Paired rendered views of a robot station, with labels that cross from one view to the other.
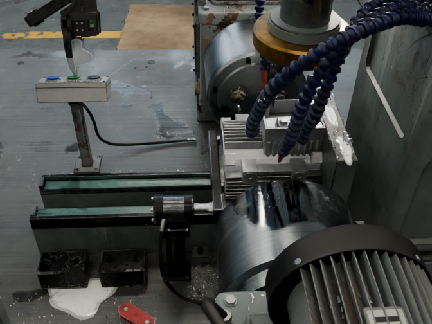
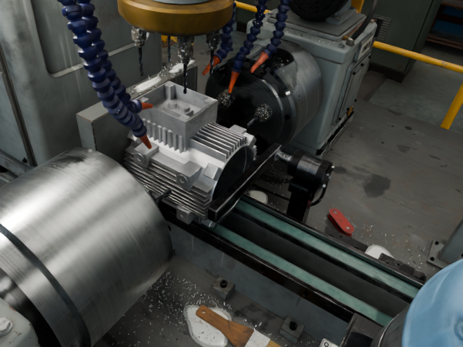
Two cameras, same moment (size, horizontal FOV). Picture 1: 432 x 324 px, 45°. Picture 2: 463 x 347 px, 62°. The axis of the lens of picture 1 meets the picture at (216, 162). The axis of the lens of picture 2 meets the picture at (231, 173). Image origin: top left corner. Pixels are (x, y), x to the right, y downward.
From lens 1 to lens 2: 141 cm
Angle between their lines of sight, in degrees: 94
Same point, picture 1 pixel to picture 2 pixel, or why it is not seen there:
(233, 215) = (297, 88)
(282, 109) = (165, 122)
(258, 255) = (307, 58)
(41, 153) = not seen: outside the picture
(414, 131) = not seen: hidden behind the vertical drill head
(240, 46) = (105, 184)
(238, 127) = (220, 140)
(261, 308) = (328, 40)
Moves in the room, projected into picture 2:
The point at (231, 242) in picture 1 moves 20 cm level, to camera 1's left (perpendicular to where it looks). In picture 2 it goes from (308, 85) to (392, 117)
